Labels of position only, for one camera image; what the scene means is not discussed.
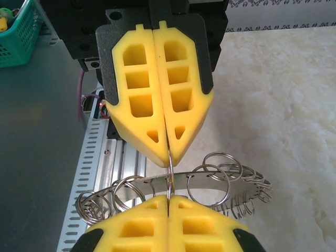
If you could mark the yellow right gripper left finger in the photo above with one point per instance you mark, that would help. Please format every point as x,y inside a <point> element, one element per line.
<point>157,223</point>

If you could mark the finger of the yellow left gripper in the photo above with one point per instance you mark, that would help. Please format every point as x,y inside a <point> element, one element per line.
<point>157,105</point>
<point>194,123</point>

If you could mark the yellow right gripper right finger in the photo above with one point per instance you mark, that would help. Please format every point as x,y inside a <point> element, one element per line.
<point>178,223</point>

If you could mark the metal strip band with holes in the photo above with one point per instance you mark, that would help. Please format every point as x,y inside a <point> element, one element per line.
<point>157,187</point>

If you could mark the green plastic basket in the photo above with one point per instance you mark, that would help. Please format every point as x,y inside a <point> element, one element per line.
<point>21,42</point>

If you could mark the green toy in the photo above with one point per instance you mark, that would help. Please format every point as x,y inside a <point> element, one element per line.
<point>4,12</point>

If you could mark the yellow toy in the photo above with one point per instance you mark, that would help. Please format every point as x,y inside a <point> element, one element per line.
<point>2,24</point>

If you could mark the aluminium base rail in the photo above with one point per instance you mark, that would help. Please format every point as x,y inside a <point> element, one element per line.
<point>123,162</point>

